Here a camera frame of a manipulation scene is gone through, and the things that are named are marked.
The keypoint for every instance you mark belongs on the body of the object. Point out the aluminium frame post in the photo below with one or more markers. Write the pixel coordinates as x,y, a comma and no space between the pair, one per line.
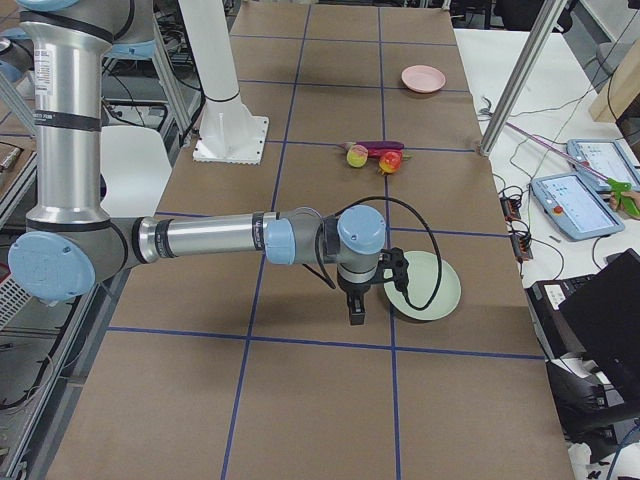
542,28

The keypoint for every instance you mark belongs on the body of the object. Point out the pink plate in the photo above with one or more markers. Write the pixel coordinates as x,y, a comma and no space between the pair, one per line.
423,78

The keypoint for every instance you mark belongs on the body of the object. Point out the green handled reach grabber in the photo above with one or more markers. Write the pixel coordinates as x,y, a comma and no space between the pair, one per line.
619,190

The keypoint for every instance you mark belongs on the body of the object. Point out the teach pendant tablet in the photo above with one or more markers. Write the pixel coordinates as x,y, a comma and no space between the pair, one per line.
607,157
575,207

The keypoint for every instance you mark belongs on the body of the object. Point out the red pomegranate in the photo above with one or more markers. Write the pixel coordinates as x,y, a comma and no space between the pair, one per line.
390,162

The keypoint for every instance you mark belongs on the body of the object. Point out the white chair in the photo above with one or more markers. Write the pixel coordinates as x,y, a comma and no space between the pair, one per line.
136,169

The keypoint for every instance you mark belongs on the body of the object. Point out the far teach pendant tablet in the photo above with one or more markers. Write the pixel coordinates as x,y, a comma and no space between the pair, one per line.
607,157

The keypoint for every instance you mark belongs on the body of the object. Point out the wrist black camera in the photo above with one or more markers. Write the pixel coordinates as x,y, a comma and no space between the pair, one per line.
393,267

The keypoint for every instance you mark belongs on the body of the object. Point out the black laptop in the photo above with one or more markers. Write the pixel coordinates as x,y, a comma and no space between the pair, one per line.
595,315

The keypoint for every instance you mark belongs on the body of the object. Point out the white camera pillar base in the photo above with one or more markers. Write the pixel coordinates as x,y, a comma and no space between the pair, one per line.
228,132

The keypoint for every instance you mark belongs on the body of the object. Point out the purple eggplant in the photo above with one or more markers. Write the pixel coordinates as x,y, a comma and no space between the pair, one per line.
374,145

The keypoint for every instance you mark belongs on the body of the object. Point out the yellow pink peach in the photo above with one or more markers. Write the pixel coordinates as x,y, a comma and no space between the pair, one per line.
357,156

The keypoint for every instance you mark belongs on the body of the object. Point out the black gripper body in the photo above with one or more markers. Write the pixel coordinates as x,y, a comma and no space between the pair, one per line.
353,289

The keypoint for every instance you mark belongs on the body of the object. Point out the near teach pendant tablet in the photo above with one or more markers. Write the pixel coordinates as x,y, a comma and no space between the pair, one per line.
575,207

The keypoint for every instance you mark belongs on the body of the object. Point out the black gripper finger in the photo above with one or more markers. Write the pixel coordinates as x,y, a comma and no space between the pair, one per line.
357,311

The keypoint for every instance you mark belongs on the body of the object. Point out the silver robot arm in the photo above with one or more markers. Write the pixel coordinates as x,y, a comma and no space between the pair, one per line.
71,243

